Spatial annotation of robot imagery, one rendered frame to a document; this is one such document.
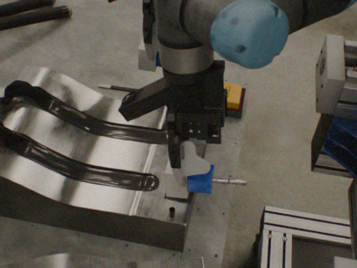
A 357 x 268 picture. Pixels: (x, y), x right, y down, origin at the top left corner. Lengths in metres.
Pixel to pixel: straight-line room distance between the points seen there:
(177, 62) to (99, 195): 0.31
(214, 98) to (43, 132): 0.35
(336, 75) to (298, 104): 1.40
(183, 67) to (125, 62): 0.57
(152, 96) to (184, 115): 0.05
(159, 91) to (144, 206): 0.22
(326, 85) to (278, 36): 0.41
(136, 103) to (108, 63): 0.50
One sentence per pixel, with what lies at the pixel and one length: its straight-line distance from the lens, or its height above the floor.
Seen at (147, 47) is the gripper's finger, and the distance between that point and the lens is 1.00.
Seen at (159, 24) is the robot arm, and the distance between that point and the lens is 0.67.
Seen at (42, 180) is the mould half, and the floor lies 0.90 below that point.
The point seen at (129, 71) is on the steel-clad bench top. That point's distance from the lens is 1.22.
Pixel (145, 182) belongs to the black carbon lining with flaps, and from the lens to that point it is 0.89.
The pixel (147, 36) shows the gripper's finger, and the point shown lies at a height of 1.01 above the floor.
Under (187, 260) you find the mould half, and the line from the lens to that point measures 0.85.
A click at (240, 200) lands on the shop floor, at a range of 1.97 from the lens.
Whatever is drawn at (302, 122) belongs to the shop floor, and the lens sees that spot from 2.29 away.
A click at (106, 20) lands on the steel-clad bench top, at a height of 0.80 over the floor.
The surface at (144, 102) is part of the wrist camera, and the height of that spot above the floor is 1.08.
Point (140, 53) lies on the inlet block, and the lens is 1.04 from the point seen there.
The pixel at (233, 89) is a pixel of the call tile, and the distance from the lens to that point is 1.13.
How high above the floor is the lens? 1.60
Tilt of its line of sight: 48 degrees down
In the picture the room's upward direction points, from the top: 4 degrees clockwise
